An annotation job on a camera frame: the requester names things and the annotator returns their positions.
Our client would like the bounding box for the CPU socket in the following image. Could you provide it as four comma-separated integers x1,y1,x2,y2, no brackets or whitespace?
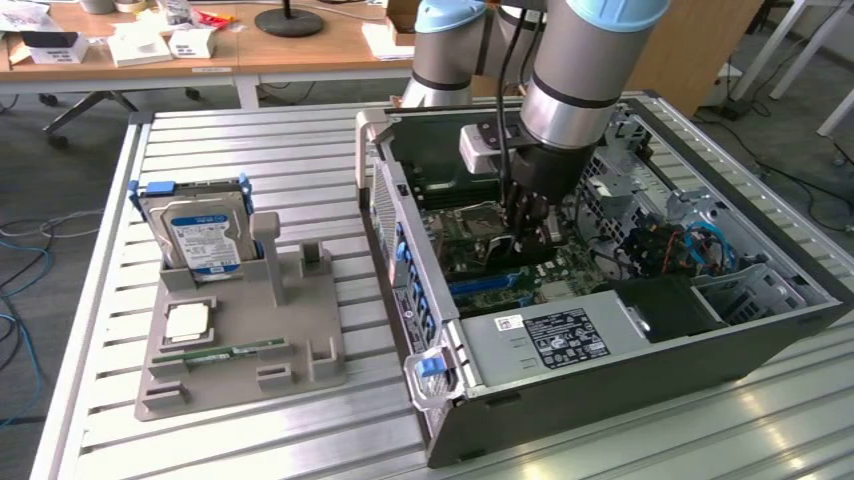
453,204,509,244

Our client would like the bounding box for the brown cardboard box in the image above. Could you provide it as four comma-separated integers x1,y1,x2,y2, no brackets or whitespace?
386,0,422,34

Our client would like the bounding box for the black and white box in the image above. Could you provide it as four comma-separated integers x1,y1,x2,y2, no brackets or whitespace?
19,30,90,65

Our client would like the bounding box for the perforated metal drive cage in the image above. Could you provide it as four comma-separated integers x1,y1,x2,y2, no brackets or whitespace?
577,147,677,266

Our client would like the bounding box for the green motherboard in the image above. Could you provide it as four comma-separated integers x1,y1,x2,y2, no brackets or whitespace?
413,172,613,320

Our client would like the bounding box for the wooden cabinet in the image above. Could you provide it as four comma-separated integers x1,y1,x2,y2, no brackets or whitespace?
619,0,766,117

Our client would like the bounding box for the grey power supply unit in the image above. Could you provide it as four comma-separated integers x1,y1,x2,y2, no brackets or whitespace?
457,291,654,390

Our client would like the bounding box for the red packet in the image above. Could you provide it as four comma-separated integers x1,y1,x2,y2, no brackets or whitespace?
192,9,239,29

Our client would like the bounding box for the red wire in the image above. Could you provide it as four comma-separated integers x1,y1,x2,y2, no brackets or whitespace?
659,230,690,275

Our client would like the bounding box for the small printed white box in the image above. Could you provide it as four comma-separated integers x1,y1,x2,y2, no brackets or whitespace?
167,28,219,60

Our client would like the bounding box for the white table frame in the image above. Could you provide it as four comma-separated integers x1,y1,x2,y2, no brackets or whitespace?
730,0,854,137

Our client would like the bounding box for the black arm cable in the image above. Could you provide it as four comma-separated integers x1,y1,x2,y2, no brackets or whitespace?
495,0,543,201

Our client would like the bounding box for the blue expansion slot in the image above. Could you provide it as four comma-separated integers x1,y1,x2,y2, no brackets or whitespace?
447,272,530,299

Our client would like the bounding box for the grey floor cable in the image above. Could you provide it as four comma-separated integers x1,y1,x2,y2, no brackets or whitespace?
0,209,106,240

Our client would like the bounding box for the silver CPU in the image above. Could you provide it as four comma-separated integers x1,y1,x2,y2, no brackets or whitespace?
163,303,215,344

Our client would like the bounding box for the black wire bundle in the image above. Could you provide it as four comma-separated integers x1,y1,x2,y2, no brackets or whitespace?
590,224,670,282

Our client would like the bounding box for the grey chair base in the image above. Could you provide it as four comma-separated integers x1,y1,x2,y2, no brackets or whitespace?
40,88,202,147

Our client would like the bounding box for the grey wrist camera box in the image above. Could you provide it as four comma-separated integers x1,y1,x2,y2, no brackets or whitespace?
458,123,533,175

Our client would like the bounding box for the blue floor cable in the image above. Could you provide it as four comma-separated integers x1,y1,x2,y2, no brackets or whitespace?
0,239,52,427

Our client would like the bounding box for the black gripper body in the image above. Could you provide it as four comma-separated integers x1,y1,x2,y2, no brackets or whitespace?
509,142,601,205

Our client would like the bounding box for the black lamp base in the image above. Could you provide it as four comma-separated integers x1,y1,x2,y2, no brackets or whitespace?
254,0,327,38

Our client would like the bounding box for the white foam tray box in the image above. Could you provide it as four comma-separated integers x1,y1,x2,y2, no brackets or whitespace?
107,33,175,68

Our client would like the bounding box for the blue wire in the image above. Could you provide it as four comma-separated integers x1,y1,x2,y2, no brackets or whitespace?
685,219,741,275

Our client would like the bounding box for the metal disk bay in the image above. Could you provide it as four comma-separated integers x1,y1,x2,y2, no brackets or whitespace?
690,263,810,327

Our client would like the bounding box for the bare green RAM stick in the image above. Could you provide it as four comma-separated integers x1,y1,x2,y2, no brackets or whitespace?
151,338,287,362

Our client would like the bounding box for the grey parts rack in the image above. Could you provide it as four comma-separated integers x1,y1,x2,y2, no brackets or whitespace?
134,212,353,423

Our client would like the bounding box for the white paper stack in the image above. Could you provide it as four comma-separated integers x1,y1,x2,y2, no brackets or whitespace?
362,22,417,62

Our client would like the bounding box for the hard disk in blue caddy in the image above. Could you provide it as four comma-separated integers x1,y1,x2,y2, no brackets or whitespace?
130,173,259,283

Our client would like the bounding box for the wooden desk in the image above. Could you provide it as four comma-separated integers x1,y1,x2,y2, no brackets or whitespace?
0,3,242,109
236,0,529,109

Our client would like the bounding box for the dark grey PC case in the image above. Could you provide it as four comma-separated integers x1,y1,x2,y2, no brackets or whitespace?
355,89,844,470

